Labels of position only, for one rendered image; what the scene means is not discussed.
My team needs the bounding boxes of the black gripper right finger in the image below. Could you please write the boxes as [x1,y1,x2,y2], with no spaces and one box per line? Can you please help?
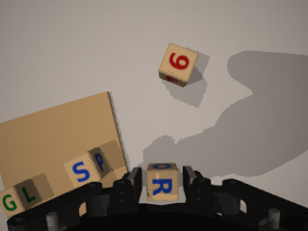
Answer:
[181,166,308,231]

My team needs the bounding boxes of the tan square mat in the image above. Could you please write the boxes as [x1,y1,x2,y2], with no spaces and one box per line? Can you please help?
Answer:
[0,91,128,208]

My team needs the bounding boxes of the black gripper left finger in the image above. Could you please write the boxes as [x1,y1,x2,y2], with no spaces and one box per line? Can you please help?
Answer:
[7,167,142,231]

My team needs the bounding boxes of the tan wooden block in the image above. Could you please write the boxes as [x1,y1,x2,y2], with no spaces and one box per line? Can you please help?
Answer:
[146,163,179,201]
[64,147,110,189]
[159,43,198,87]
[0,179,40,218]

